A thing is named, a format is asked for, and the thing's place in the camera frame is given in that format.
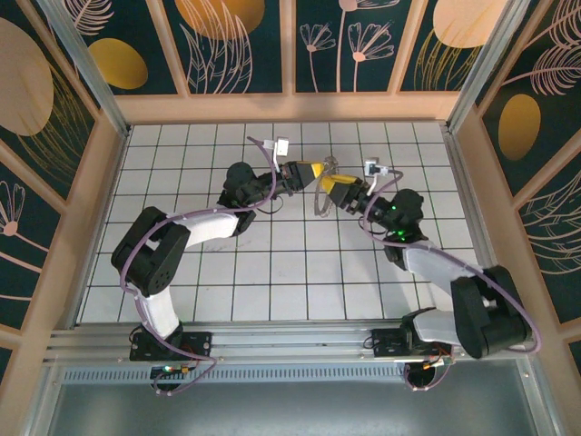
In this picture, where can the orange circle leaves art panel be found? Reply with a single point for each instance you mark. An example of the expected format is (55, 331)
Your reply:
(218, 18)

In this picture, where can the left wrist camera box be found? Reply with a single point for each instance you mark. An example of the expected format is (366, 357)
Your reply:
(282, 145)

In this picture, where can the feather leaves art panel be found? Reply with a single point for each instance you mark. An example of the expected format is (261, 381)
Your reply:
(554, 254)

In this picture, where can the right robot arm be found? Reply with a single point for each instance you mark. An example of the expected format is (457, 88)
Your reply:
(431, 268)

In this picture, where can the pink flowers art panel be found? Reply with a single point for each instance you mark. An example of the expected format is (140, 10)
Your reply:
(327, 68)

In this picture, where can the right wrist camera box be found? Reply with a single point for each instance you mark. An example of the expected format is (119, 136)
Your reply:
(372, 167)

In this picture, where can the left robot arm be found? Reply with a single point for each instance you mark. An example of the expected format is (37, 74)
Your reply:
(209, 229)

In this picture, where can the small circuit board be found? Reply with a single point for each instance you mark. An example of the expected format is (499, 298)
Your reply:
(172, 369)
(438, 361)

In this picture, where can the aluminium corner post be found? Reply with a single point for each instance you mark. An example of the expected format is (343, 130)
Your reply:
(91, 77)
(481, 68)

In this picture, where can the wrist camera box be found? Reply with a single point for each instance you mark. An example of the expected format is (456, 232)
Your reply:
(282, 145)
(372, 167)

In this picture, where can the yellow oval feather art panel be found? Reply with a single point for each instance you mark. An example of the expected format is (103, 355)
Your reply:
(519, 127)
(118, 63)

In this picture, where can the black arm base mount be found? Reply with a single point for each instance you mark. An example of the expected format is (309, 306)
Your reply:
(386, 345)
(199, 343)

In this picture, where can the clear plastic bag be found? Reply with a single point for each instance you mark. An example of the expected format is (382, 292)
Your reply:
(332, 160)

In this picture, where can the aluminium side rail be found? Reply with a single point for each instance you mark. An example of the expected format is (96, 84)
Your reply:
(463, 204)
(97, 227)

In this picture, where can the grey metal sheet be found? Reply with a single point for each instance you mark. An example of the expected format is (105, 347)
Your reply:
(290, 409)

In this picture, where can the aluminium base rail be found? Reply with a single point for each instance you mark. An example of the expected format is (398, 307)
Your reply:
(295, 340)

